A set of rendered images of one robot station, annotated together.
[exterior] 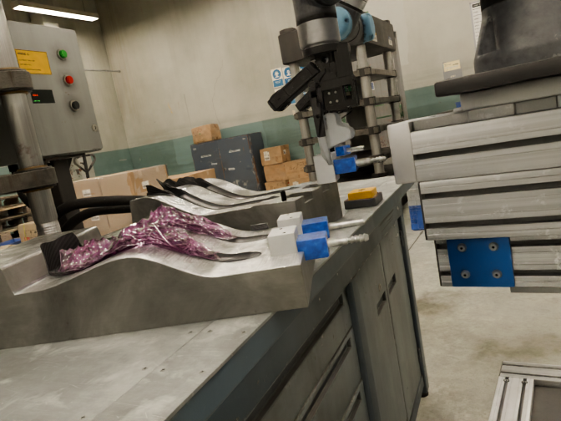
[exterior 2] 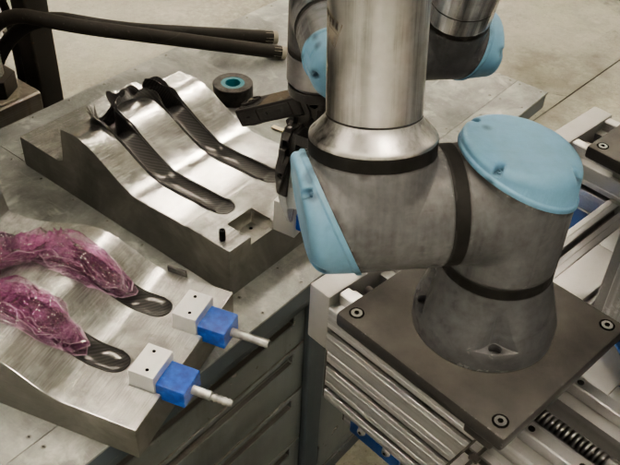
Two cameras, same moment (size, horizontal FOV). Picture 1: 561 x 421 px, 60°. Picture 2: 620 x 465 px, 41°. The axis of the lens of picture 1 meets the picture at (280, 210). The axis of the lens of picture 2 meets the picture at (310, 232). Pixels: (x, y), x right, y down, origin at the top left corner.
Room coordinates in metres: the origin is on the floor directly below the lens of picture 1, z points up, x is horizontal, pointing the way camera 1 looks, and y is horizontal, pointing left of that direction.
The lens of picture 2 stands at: (0.01, -0.33, 1.68)
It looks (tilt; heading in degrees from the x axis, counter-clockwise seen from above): 40 degrees down; 12
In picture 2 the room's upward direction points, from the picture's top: 3 degrees clockwise
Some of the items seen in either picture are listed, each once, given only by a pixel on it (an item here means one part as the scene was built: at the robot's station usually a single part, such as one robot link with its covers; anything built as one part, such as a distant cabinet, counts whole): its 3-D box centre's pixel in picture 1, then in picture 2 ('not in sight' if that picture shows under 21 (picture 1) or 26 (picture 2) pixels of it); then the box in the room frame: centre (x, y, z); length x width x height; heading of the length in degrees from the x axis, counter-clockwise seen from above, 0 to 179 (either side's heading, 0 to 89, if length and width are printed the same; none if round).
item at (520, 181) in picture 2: not in sight; (505, 196); (0.67, -0.37, 1.20); 0.13 x 0.12 x 0.14; 113
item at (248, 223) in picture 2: (298, 204); (250, 232); (0.93, -0.04, 0.87); 0.05 x 0.05 x 0.04; 65
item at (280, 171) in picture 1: (289, 169); not in sight; (7.99, -0.27, 0.42); 0.86 x 0.33 x 0.83; 61
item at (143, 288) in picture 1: (145, 264); (28, 298); (0.72, 0.22, 0.86); 0.50 x 0.26 x 0.11; 82
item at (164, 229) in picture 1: (143, 235); (28, 273); (0.73, 0.21, 0.90); 0.26 x 0.18 x 0.08; 82
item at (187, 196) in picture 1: (215, 190); (175, 138); (1.07, 0.13, 0.92); 0.35 x 0.16 x 0.09; 65
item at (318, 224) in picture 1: (321, 227); (224, 328); (0.75, -0.06, 0.86); 0.13 x 0.05 x 0.05; 82
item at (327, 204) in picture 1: (216, 211); (174, 157); (1.09, 0.14, 0.87); 0.50 x 0.26 x 0.14; 65
